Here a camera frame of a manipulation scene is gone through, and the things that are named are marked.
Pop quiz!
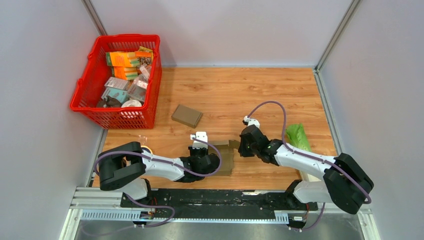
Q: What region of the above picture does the cardboard box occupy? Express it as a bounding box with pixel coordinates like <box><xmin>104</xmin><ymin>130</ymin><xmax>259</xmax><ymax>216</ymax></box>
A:
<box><xmin>171</xmin><ymin>104</ymin><xmax>203</xmax><ymax>129</ymax></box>
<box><xmin>209</xmin><ymin>139</ymin><xmax>240</xmax><ymax>176</ymax></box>

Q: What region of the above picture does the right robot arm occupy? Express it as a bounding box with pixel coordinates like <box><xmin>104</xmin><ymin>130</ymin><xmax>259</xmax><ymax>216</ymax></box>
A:
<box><xmin>238</xmin><ymin>125</ymin><xmax>374</xmax><ymax>215</ymax></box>

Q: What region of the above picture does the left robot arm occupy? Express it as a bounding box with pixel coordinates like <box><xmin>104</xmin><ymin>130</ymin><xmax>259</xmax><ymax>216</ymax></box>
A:
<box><xmin>94</xmin><ymin>141</ymin><xmax>222</xmax><ymax>208</ymax></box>

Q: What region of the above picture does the teal box in basket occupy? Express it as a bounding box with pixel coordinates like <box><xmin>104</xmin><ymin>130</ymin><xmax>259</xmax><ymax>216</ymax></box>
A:
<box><xmin>101</xmin><ymin>87</ymin><xmax>129</xmax><ymax>104</ymax></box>

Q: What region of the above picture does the orange green box lower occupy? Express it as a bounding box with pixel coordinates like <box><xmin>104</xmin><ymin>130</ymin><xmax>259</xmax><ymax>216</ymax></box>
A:
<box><xmin>111</xmin><ymin>66</ymin><xmax>140</xmax><ymax>81</ymax></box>

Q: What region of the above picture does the orange green box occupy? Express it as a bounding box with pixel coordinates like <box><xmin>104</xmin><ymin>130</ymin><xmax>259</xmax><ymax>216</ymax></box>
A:
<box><xmin>111</xmin><ymin>66</ymin><xmax>140</xmax><ymax>81</ymax></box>
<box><xmin>105</xmin><ymin>51</ymin><xmax>141</xmax><ymax>68</ymax></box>

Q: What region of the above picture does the orange green box upper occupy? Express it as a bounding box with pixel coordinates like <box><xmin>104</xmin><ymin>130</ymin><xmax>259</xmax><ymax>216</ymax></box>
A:
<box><xmin>105</xmin><ymin>51</ymin><xmax>141</xmax><ymax>68</ymax></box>

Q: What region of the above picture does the green napa cabbage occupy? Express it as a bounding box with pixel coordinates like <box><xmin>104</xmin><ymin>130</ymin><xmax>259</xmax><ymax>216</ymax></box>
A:
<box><xmin>285</xmin><ymin>123</ymin><xmax>312</xmax><ymax>152</ymax></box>

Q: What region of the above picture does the white tape roll in basket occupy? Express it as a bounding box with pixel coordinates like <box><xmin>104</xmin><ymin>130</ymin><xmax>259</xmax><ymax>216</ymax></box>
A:
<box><xmin>121</xmin><ymin>99</ymin><xmax>143</xmax><ymax>108</ymax></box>

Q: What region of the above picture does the clear packet in basket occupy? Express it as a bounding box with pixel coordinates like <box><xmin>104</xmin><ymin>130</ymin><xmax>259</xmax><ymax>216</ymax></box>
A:
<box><xmin>127</xmin><ymin>75</ymin><xmax>149</xmax><ymax>103</ymax></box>

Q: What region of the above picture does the grey packet in basket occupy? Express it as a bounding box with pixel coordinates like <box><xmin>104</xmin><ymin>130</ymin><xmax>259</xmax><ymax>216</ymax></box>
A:
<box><xmin>104</xmin><ymin>76</ymin><xmax>130</xmax><ymax>91</ymax></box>

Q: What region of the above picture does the colourful snack packet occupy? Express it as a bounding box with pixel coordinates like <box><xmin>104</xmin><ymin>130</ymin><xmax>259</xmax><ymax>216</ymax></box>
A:
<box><xmin>134</xmin><ymin>46</ymin><xmax>154</xmax><ymax>66</ymax></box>

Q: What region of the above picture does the red plastic shopping basket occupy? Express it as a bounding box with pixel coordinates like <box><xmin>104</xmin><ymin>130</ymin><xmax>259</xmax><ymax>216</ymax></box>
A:
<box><xmin>69</xmin><ymin>34</ymin><xmax>163</xmax><ymax>130</ymax></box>

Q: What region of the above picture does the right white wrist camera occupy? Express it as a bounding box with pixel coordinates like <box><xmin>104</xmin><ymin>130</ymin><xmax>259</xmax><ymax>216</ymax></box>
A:
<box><xmin>242</xmin><ymin>115</ymin><xmax>260</xmax><ymax>129</ymax></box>

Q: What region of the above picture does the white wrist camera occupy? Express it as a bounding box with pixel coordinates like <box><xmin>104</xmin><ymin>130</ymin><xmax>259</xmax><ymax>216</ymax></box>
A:
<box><xmin>190</xmin><ymin>131</ymin><xmax>209</xmax><ymax>149</ymax></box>
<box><xmin>242</xmin><ymin>115</ymin><xmax>260</xmax><ymax>129</ymax></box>

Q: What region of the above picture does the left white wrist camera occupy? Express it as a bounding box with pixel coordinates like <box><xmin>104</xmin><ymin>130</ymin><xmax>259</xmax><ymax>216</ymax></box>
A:
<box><xmin>190</xmin><ymin>131</ymin><xmax>209</xmax><ymax>149</ymax></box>

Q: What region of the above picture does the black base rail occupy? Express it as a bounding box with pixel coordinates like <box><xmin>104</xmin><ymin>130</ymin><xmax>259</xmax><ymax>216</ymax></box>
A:
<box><xmin>72</xmin><ymin>188</ymin><xmax>319</xmax><ymax>229</ymax></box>

